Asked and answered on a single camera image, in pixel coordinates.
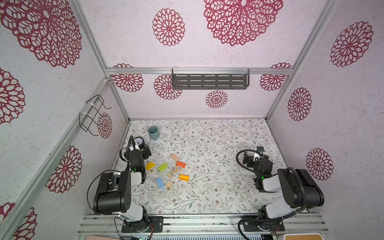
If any red-orange wooden block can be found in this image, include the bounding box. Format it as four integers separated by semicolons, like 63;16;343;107
176;161;186;168

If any orange white box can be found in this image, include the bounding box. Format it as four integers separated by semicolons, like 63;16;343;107
278;233;324;240

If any black wire wall rack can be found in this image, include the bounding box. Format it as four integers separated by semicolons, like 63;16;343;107
78;95;113;139

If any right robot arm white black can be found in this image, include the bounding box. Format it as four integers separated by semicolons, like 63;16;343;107
236;149;325;222

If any dark grey wall shelf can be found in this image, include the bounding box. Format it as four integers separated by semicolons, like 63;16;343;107
171;69;250;90

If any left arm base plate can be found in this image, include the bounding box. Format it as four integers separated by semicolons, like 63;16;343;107
122;216;164;234

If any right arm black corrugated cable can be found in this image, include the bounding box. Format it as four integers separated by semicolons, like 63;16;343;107
235;149;308;214

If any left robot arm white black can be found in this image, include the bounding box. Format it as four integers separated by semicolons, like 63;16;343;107
89;144;149;227

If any black alarm clock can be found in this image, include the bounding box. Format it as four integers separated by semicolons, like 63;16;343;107
134;137;145;149

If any aluminium front rail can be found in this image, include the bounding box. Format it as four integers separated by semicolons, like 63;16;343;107
75;213;329;239

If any orange cylinder block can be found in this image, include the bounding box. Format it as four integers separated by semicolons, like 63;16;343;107
179;175;190;182

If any light blue rectangular block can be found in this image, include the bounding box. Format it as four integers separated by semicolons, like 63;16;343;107
156;178;165;189

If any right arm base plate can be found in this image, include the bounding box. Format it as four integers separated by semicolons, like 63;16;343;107
242;216;285;232

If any yellow house-shaped block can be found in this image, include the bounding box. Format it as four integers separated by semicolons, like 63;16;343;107
146;162;156;171

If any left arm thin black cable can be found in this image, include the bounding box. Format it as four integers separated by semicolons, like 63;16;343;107
86;169;121;214

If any lime green rectangular block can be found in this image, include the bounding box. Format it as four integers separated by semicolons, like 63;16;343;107
158;163;168;172

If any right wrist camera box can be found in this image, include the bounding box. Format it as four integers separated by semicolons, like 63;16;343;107
256;146;264;158

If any teal ceramic cup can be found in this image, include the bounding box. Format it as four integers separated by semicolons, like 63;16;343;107
148;126;160;141

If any plain tan wooden block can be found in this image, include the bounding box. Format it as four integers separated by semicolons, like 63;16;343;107
171;154;180;162

